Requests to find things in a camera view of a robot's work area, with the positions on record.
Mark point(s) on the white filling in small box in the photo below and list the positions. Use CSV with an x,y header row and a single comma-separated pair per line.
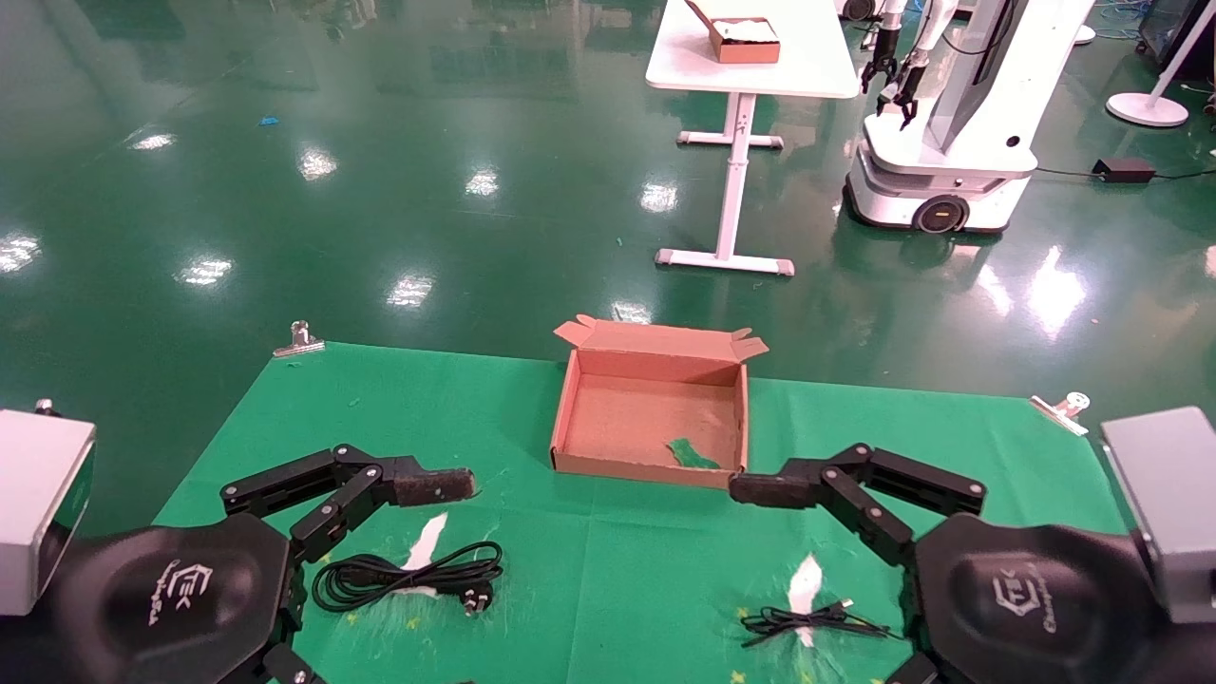
x,y
746,30

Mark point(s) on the white background table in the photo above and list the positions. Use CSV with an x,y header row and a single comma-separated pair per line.
x,y
807,66

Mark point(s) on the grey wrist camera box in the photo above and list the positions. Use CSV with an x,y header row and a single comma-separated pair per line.
x,y
33,503
1168,503

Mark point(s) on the silver metal clip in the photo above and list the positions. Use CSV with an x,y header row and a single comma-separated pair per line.
x,y
300,342
1062,410

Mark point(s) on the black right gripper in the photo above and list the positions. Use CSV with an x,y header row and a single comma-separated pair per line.
x,y
1035,608

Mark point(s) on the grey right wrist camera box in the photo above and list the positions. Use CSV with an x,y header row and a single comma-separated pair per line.
x,y
1168,503

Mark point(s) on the white wheeled background robot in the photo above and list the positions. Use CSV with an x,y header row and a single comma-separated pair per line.
x,y
959,142

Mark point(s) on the black power adapter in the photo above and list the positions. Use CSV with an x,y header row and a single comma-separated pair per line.
x,y
1124,171

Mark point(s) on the small brown cardboard box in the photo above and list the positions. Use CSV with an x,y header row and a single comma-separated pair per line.
x,y
749,50

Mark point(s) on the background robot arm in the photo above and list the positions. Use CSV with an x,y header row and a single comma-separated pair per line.
x,y
910,85
882,62

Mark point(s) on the white tape strip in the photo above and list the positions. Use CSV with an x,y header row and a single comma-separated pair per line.
x,y
427,541

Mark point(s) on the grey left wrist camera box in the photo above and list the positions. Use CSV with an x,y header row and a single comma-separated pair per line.
x,y
33,503

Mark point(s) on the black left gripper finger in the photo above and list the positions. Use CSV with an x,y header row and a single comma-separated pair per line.
x,y
432,484

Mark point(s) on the green table cloth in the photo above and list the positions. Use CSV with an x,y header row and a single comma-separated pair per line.
x,y
589,570

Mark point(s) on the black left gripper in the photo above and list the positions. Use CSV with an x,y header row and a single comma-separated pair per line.
x,y
142,598

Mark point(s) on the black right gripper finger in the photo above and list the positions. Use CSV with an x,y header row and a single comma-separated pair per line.
x,y
769,486

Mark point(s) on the open brown cardboard box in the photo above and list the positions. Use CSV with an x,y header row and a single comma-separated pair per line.
x,y
636,418

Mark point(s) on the black equipment case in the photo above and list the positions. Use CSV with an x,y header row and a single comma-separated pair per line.
x,y
1164,28

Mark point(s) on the white round floor stand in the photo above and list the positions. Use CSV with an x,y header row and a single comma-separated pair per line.
x,y
1145,107

